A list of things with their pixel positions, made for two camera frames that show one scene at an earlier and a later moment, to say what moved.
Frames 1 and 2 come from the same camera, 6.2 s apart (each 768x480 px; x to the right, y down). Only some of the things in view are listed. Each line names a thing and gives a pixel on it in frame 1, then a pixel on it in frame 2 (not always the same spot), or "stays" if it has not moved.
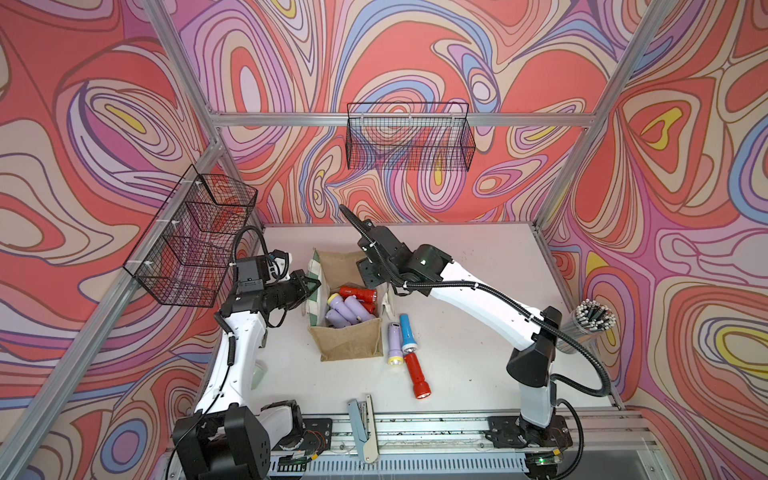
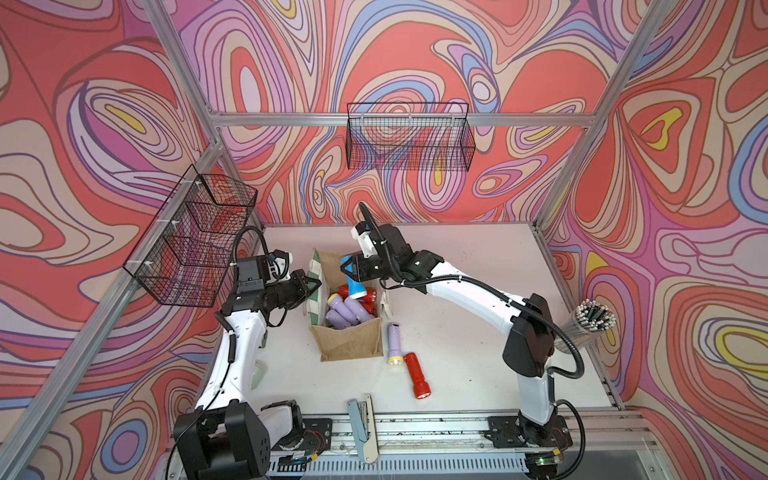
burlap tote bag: [335, 270] stays
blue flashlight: [409, 343] to [356, 289]
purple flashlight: [335, 320] stays
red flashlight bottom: [421, 386] stays
